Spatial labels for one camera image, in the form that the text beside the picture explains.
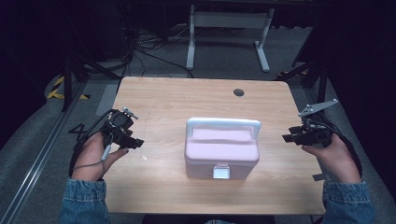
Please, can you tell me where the grey gripper cable white plug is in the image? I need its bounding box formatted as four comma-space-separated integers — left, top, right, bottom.
70, 133, 114, 172

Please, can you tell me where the pink storage box white handle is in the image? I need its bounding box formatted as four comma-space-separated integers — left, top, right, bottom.
183, 116, 262, 181

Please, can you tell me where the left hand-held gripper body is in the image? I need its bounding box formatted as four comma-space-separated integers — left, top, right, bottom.
101, 106, 140, 147

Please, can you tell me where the yellow black floor tape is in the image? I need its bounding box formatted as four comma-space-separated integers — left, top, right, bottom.
46, 76, 92, 101

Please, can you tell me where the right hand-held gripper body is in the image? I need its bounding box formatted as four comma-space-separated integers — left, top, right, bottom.
297, 98, 340, 149

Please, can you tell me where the person's right hand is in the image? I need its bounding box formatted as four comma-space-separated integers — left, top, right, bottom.
300, 133, 362, 185

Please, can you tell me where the metal floor rail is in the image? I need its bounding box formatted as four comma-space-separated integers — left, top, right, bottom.
0, 83, 90, 224

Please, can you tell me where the person's left hand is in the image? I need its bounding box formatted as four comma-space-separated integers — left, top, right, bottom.
71, 132, 130, 183

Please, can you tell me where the tangle of black floor cables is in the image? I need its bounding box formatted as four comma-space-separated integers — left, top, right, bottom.
115, 18, 195, 79

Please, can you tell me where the black floor tape mark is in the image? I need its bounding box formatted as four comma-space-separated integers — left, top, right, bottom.
67, 122, 88, 142

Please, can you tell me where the white metal desk frame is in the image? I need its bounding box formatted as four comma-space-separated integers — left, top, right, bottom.
185, 4, 276, 74

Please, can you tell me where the grey strap end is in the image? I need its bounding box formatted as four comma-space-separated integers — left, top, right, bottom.
311, 173, 332, 183

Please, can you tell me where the black metal stand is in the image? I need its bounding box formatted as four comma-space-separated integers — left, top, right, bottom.
61, 50, 121, 114
275, 57, 330, 105

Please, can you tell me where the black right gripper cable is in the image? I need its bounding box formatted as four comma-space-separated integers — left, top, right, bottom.
307, 117, 364, 179

